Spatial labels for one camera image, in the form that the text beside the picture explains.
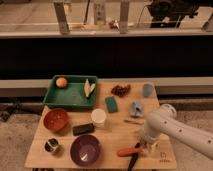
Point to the dark grape bunch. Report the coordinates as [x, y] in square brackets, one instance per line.
[121, 91]

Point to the white cup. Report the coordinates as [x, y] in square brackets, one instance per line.
[98, 117]

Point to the red-brown bowl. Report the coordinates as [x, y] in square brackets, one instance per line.
[56, 120]

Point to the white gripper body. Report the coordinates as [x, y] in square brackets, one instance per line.
[148, 149]

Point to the blue crumpled cloth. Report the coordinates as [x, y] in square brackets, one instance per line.
[136, 110]

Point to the black handled brush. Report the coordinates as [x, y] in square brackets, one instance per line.
[134, 158]

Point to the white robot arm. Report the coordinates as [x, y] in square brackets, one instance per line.
[163, 120]

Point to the green sponge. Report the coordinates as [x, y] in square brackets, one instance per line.
[111, 104]

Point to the small metal cup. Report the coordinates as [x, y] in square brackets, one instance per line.
[52, 146]

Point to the metal fork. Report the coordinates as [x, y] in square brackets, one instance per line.
[133, 122]

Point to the orange ball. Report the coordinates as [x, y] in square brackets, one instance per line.
[61, 82]

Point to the purple bowl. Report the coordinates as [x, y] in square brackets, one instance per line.
[85, 150]

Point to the black rectangular block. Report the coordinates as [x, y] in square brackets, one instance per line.
[83, 129]

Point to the orange carrot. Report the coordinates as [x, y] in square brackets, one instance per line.
[128, 151]

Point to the green plastic tray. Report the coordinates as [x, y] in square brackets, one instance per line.
[72, 96]

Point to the blue-grey cup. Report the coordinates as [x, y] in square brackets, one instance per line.
[147, 90]

